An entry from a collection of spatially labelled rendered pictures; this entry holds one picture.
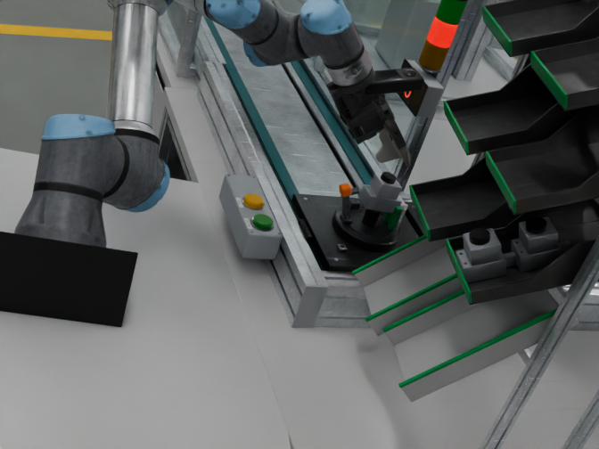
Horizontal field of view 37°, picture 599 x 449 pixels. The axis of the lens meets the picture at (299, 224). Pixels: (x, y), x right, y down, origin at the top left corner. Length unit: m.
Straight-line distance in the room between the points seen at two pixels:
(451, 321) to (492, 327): 0.08
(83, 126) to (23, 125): 2.28
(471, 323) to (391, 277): 0.20
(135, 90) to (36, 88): 2.43
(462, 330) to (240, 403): 0.38
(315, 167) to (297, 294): 0.51
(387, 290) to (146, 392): 0.45
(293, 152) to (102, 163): 0.68
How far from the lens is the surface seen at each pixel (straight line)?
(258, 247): 1.73
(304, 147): 2.16
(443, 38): 1.85
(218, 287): 1.72
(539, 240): 1.35
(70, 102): 4.06
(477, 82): 3.09
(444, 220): 1.46
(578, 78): 1.25
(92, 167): 1.54
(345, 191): 1.73
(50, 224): 1.50
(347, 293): 1.67
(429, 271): 1.57
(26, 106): 3.97
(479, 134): 1.40
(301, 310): 1.66
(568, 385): 1.87
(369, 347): 1.71
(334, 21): 1.51
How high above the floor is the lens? 1.90
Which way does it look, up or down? 32 degrees down
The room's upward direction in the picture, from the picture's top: 19 degrees clockwise
